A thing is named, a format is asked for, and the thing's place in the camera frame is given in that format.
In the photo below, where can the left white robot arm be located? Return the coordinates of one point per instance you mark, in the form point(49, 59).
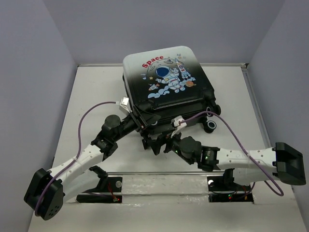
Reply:
point(46, 191)

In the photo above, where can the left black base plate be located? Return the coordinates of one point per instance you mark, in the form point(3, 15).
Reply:
point(108, 190)

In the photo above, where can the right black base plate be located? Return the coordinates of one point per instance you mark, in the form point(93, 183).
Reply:
point(219, 192)

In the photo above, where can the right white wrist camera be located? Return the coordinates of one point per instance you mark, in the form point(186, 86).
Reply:
point(178, 124)

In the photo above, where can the black suitcase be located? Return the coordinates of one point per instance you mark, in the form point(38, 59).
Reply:
point(169, 82)

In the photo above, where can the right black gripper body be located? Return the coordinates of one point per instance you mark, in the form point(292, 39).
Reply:
point(173, 143)

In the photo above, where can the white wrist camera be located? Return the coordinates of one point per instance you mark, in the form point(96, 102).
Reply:
point(123, 105)
point(178, 124)

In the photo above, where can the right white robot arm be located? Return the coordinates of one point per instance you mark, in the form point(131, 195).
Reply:
point(281, 162)

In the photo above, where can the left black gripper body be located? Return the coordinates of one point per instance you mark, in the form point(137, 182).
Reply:
point(130, 123)

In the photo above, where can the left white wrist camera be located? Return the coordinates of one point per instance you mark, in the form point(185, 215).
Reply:
point(123, 105)

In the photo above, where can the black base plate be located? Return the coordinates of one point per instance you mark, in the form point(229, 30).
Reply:
point(219, 192)
point(108, 190)

